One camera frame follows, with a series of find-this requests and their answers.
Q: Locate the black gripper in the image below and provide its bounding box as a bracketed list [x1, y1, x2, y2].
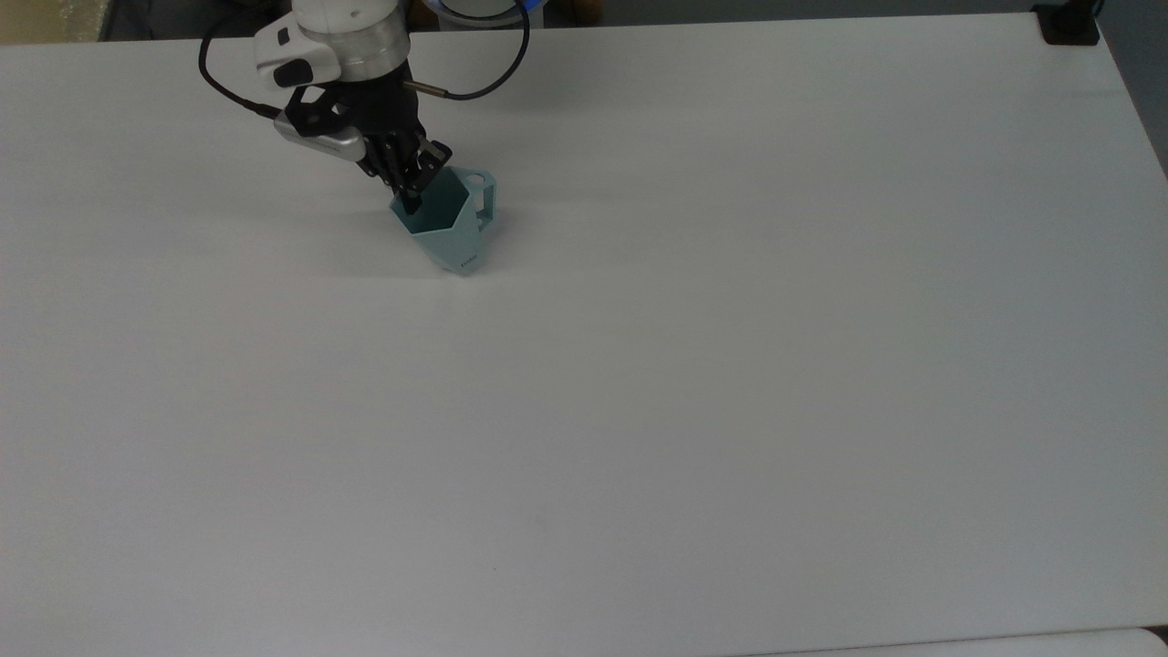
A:
[285, 75, 454, 217]

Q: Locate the teal hexagonal cup with handle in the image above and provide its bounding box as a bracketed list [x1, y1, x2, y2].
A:
[390, 167, 499, 276]

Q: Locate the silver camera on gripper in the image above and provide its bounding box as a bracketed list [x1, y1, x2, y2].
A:
[273, 111, 368, 165]

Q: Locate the black cable with metal plug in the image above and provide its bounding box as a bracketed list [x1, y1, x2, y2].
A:
[401, 0, 533, 102]

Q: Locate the black looped gripper cable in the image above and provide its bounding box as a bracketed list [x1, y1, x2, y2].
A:
[198, 13, 286, 121]

